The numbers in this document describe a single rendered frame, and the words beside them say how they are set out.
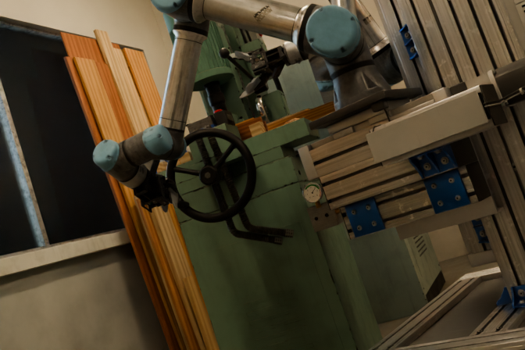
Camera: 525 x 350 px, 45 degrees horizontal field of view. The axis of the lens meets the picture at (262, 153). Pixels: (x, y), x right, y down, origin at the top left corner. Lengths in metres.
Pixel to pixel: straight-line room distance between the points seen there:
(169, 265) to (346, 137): 2.17
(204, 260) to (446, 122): 1.08
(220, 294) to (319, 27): 1.03
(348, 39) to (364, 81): 0.16
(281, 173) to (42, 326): 1.58
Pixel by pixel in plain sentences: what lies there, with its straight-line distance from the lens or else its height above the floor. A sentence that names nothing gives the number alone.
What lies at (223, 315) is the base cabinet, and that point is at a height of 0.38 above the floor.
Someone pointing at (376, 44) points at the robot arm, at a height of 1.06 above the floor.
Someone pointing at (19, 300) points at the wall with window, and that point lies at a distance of 3.14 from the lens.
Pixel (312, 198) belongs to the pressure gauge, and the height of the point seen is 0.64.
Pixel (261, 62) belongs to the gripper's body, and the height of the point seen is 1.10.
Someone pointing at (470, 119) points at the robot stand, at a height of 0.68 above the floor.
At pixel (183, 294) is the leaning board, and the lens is 3.59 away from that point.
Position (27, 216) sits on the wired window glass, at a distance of 3.42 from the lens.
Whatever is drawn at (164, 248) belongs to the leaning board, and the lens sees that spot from 3.60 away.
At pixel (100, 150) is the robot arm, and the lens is 1.65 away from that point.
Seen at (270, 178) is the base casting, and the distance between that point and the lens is 2.06.
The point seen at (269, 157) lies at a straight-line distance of 2.06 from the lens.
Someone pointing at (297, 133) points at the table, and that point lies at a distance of 2.04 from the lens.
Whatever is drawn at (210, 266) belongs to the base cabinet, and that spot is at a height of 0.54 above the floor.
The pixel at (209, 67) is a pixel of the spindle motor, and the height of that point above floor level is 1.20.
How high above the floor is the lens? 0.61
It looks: 6 degrees up
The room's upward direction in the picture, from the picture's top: 19 degrees counter-clockwise
